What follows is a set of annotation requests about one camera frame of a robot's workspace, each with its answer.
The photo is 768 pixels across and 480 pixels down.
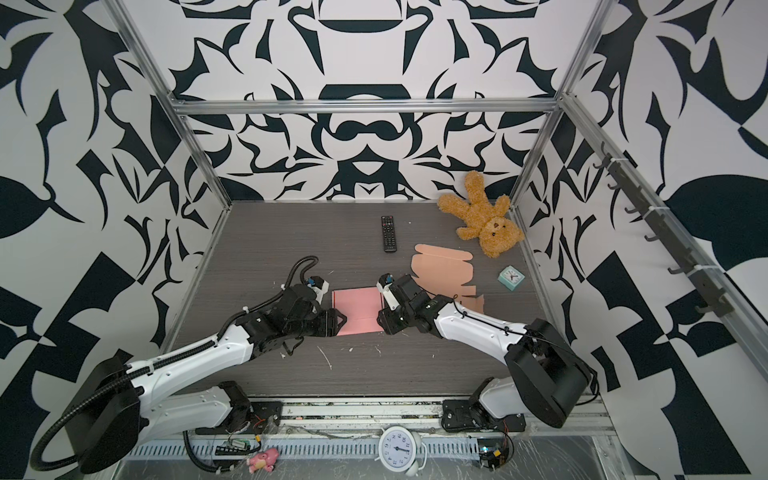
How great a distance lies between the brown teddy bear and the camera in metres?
1.04

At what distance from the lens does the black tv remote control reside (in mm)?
1069

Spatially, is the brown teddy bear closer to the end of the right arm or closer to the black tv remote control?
the black tv remote control
